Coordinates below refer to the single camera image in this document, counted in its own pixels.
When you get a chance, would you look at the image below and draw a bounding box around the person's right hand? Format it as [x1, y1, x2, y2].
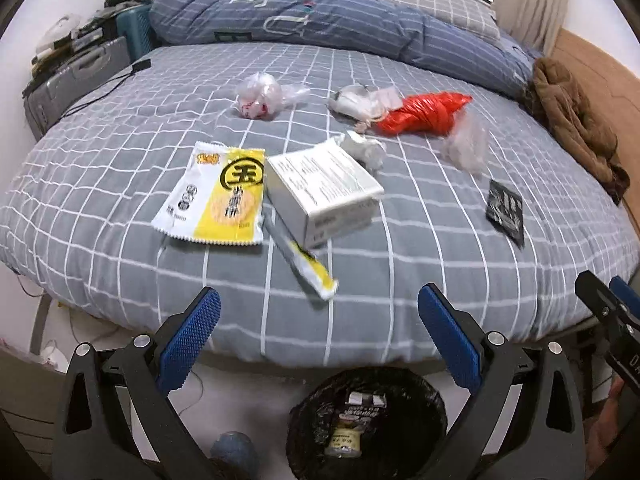
[586, 376, 629, 468]

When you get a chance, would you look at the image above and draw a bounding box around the yellow silver stick wrapper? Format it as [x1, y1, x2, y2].
[262, 210, 339, 302]

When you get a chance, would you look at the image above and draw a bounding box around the black trash bin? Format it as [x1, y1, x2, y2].
[285, 366, 449, 480]

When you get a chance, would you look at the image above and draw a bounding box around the black white wrapper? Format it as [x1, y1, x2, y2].
[342, 391, 389, 423]

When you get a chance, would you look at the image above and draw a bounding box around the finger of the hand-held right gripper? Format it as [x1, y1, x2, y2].
[574, 270, 632, 346]
[609, 276, 640, 322]

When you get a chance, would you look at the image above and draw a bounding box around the red plastic bag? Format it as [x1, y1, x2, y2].
[375, 91, 474, 137]

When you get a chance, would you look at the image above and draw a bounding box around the clear bag with red print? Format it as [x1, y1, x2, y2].
[235, 72, 311, 120]

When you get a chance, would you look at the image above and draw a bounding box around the white crumpled plastic wrapper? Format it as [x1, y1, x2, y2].
[327, 84, 402, 133]

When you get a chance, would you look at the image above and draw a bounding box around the clutter pile on suitcases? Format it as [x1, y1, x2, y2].
[30, 0, 157, 78]

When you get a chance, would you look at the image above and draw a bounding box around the clear plastic bag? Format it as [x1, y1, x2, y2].
[440, 110, 489, 176]

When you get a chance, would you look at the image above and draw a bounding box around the white cardboard box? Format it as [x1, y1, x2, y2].
[263, 140, 386, 251]

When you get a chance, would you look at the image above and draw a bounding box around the blue striped duvet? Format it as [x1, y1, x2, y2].
[150, 0, 543, 102]

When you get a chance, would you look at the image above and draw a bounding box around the grey checked bed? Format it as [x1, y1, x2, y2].
[0, 42, 640, 367]

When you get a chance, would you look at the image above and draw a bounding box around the blue slipper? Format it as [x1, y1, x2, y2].
[210, 431, 261, 480]

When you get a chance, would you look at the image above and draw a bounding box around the black cable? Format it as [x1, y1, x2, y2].
[62, 59, 152, 122]

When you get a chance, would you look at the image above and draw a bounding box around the teal suitcase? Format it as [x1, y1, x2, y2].
[117, 4, 157, 62]

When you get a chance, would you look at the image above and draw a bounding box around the white charger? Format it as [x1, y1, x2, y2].
[40, 340, 69, 372]

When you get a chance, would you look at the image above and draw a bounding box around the grey suitcase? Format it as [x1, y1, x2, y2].
[22, 35, 133, 141]

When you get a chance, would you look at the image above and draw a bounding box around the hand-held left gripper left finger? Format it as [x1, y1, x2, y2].
[52, 286, 222, 480]

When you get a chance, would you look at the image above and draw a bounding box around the brown wooden headboard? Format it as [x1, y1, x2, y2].
[550, 27, 640, 221]

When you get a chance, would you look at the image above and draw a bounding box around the grey checked pillow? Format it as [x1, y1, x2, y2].
[362, 0, 502, 44]

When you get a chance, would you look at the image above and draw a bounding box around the yellow white snack packet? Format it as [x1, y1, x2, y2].
[151, 141, 267, 247]

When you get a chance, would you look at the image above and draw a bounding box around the black sachet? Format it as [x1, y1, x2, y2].
[484, 178, 526, 249]

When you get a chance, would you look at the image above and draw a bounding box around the white tissue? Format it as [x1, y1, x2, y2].
[340, 130, 386, 169]

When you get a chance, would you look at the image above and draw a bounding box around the brown clothing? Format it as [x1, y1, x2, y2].
[525, 57, 632, 206]

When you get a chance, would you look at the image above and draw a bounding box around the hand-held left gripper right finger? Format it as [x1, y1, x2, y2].
[417, 282, 587, 480]

